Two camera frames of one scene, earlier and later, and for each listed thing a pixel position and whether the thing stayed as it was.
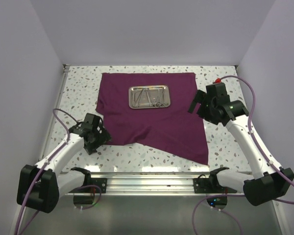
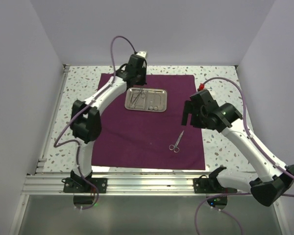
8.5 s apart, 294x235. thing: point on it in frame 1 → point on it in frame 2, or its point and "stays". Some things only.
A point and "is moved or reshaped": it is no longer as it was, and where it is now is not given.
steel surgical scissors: x=158 y=104 → x=175 y=148
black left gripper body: x=95 y=143 → x=141 y=75
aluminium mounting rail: x=151 y=184 stays
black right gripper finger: x=198 y=98 → x=188 y=109
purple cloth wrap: x=174 y=130 is moved or reshaped
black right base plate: x=210 y=185 stays
